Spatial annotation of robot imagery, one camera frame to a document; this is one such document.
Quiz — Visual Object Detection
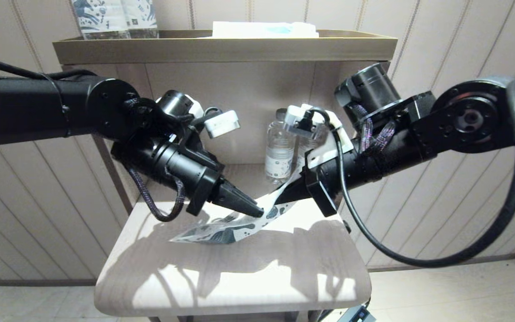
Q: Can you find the white zip pouch blue horse print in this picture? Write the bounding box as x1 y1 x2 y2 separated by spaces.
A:
169 168 316 245

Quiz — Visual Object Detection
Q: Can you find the grey robot base chassis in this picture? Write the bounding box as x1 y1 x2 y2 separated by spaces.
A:
338 305 376 322

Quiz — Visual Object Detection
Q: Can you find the clear water bottle dotted label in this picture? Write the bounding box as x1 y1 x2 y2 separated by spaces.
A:
264 109 296 185

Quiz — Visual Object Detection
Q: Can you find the clear water bottle plain label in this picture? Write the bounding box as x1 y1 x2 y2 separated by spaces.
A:
298 133 326 156

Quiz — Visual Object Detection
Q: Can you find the beige wooden shelf unit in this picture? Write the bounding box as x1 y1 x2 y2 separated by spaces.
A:
52 30 397 322

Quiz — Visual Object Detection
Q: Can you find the brown shelf tray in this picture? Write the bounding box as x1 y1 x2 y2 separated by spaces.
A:
52 30 397 67

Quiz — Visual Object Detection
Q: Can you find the flat white blue packet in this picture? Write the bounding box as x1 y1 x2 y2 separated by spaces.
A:
199 22 319 40

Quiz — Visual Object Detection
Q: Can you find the small blue printed white pouch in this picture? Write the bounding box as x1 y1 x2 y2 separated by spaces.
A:
121 0 160 40

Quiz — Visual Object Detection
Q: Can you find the large blue printed white pouch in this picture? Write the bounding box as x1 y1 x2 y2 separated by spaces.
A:
72 0 131 41

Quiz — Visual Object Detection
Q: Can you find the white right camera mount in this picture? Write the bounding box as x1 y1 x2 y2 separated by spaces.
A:
302 107 355 169

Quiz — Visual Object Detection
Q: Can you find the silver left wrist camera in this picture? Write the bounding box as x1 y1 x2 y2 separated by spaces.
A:
204 110 241 139

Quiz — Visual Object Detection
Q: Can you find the braided black left arm cable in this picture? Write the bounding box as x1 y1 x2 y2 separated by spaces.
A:
126 165 186 223

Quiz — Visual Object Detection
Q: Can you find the braided grey right arm cable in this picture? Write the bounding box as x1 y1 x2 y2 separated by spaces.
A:
351 105 397 153

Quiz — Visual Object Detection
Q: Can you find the black right camera cable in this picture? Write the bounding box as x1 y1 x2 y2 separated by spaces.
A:
307 76 515 269

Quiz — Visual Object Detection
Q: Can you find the smooth black left arm cable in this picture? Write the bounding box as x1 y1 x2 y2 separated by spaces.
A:
0 54 97 81

